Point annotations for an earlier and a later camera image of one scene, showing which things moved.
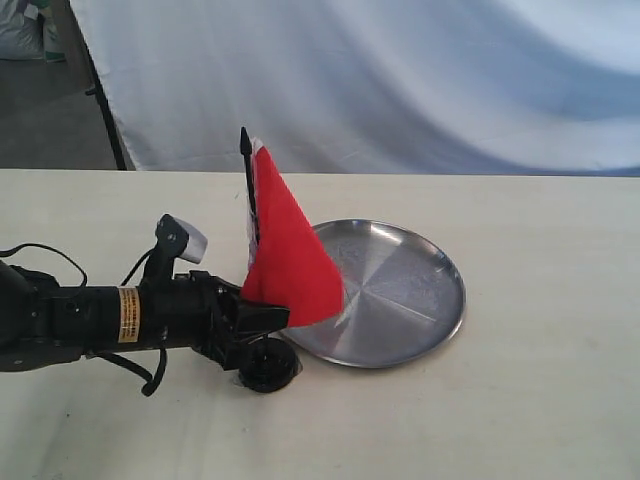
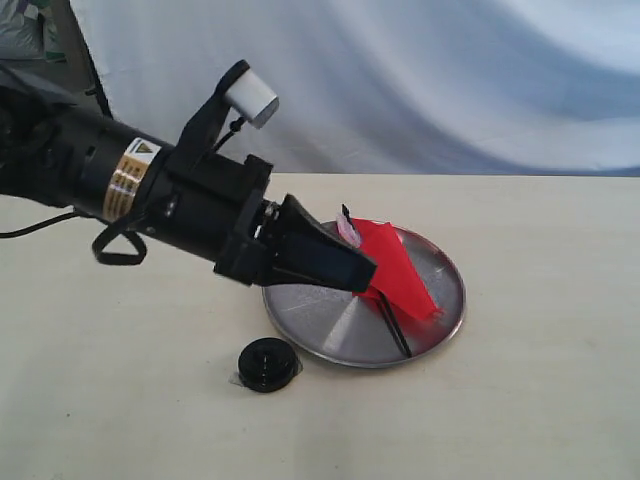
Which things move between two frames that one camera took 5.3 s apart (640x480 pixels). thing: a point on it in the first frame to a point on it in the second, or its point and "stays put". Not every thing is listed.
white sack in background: x=32 y=34 stays put
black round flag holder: x=268 y=365 stays put
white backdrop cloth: x=544 y=88 stays put
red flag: x=288 y=265 to x=396 y=276
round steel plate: x=404 y=299 stays put
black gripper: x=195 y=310 to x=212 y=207
